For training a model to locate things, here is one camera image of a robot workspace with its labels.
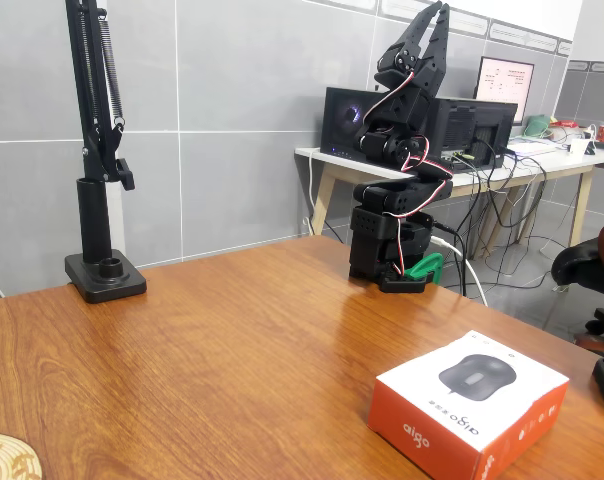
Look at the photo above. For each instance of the black computer case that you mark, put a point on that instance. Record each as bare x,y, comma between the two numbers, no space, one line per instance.
342,120

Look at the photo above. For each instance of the white table with wooden legs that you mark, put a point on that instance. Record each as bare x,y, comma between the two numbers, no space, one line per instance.
557,167

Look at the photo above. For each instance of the round wooden coaster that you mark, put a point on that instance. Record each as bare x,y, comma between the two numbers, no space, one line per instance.
4,460

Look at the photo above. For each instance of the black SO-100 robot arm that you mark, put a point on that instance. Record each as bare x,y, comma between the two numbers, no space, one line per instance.
382,200

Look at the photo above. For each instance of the green bag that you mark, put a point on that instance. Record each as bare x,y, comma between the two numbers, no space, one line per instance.
537,127

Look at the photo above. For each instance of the green table clamp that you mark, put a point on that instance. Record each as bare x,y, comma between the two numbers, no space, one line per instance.
427,265

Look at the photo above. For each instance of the computer monitor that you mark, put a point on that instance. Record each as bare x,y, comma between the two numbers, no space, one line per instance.
507,85

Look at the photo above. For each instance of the black stand base with post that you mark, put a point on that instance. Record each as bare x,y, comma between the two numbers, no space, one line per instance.
94,225

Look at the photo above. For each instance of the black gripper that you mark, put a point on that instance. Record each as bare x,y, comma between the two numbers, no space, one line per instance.
422,67

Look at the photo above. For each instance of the small white box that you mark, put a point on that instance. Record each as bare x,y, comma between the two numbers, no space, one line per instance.
579,146

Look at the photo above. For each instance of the orange white mouse box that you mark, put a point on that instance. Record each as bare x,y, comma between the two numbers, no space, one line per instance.
462,425

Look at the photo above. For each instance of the black office chair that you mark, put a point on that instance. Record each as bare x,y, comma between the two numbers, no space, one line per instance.
582,265

